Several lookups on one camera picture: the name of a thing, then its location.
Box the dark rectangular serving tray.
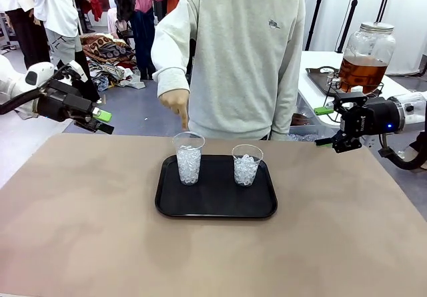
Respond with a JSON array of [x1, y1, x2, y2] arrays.
[[305, 66, 344, 97]]

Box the black plastic serving tray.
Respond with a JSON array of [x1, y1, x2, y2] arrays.
[[155, 154, 278, 220]]

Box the person's right forearm grey sleeve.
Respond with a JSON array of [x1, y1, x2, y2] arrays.
[[152, 59, 191, 99]]

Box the black stand pole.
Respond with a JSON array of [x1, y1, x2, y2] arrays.
[[375, 0, 394, 24], [336, 0, 364, 53], [305, 0, 328, 51]]

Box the brown round bowl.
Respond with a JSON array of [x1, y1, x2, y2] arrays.
[[290, 112, 314, 126]]

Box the person white jacket black trousers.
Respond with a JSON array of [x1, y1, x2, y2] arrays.
[[0, 0, 51, 71]]

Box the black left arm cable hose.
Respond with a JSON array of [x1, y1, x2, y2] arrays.
[[0, 88, 51, 116]]

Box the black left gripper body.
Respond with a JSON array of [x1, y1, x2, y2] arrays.
[[35, 79, 99, 128]]

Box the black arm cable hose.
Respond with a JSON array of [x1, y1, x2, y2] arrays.
[[0, 88, 51, 116], [378, 131, 427, 171]]

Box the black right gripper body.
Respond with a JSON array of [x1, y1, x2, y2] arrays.
[[340, 96, 404, 138]]

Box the pile of patterned cloths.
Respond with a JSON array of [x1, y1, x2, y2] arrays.
[[79, 33, 147, 93]]

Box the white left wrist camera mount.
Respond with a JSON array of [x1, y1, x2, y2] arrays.
[[68, 59, 85, 79]]

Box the person's left forearm grey sleeve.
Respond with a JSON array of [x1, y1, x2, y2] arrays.
[[270, 76, 302, 141]]

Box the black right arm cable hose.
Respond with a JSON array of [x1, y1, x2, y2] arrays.
[[378, 131, 427, 171]]

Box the person white shirt grey trousers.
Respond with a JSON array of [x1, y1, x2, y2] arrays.
[[31, 0, 101, 103]]

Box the glass drink dispenser with tea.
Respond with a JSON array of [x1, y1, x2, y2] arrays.
[[328, 22, 397, 95]]

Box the red hanging garment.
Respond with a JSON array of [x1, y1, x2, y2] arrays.
[[83, 0, 104, 23]]

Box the person's right hand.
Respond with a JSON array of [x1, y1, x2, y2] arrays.
[[158, 88, 192, 132]]

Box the short clear iced plastic cup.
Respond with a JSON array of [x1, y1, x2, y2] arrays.
[[232, 144, 264, 188]]

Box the tall clear iced plastic cup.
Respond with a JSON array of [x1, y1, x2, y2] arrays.
[[172, 131, 205, 187]]

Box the person in grey sweatshirt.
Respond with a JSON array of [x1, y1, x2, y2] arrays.
[[150, 0, 306, 141]]

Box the clear plastic ice bin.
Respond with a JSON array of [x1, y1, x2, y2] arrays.
[[288, 131, 321, 141]]

